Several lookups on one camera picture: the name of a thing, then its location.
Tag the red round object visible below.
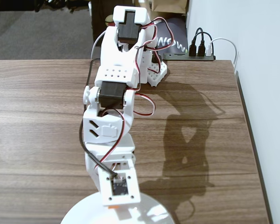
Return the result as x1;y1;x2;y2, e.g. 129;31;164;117
105;14;115;28

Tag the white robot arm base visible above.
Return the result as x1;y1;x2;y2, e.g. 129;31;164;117
140;50;169;88

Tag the dark bag with white lettering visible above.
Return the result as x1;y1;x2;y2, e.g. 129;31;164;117
155;17;189;56

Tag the white round plate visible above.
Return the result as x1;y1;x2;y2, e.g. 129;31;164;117
60;189;175;224

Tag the black power strip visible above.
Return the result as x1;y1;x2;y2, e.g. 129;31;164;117
163;52;217;62

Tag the dark cabinet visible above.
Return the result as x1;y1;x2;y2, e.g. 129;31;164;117
88;0;115;44

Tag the black plug with cable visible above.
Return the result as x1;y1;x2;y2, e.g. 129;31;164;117
193;31;213;57
188;27;204;57

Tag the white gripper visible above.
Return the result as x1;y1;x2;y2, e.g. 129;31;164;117
84;134;136;189

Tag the white plug with cable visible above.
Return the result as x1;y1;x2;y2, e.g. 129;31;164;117
205;37;239;69

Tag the brown paper bag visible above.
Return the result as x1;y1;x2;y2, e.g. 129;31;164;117
151;0;188;15

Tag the black camera cable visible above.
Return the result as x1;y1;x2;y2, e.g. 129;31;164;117
78;59;118;180

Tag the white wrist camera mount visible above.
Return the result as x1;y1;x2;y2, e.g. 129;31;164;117
97;160;141;207

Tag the red black white servo wire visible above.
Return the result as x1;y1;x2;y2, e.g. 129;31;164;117
140;17;176;52
132;92;156;117
94;116;126;171

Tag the thin white cable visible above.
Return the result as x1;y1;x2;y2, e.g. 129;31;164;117
90;31;107;60

